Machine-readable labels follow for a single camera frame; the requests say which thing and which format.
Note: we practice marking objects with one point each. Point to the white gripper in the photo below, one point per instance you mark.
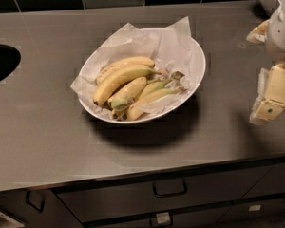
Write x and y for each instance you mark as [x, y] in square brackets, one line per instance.
[282, 28]

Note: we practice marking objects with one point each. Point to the long yellow banana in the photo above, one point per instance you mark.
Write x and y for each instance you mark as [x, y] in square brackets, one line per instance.
[117, 78]

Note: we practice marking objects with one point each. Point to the white oval bowl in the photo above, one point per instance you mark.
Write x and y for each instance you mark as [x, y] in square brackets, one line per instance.
[198, 64]

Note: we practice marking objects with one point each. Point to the top yellow banana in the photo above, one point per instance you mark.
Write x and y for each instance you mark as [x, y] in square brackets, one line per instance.
[130, 61]

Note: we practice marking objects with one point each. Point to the middle yellow green banana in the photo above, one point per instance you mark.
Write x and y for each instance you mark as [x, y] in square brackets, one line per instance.
[159, 84]

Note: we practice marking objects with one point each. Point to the lower yellow banana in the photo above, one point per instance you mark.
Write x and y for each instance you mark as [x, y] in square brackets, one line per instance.
[135, 111]

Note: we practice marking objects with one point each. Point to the short greenish yellow banana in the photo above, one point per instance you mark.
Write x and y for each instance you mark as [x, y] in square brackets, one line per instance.
[124, 97]

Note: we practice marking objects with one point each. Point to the white crumpled paper liner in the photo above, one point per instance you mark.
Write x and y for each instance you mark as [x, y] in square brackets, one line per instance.
[172, 49]

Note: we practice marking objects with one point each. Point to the right upper drawer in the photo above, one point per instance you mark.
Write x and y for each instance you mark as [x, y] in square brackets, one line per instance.
[272, 183]

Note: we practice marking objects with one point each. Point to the right lower drawer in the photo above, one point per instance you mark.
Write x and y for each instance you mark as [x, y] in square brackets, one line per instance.
[252, 210]

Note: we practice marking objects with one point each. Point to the lower drawer with label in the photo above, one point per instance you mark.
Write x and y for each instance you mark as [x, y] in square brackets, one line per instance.
[170, 219]

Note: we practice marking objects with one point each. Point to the round countertop hole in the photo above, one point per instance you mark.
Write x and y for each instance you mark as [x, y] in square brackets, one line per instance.
[10, 58]

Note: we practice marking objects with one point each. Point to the upper drawer with handle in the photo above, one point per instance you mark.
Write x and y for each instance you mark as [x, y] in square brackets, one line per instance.
[160, 195]

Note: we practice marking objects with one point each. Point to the left cabinet door with handle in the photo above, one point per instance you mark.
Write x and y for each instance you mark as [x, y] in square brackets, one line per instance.
[37, 209]

